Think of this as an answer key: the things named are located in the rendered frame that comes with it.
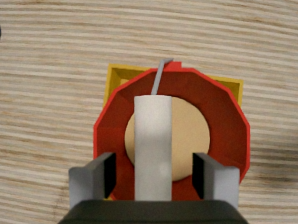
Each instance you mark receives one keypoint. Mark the yellow shallow tray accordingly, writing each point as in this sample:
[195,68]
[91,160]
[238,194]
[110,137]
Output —
[118,74]

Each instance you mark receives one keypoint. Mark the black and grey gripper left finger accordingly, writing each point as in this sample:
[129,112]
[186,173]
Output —
[94,181]

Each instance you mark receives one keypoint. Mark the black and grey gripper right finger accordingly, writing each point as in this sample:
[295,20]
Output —
[213,181]

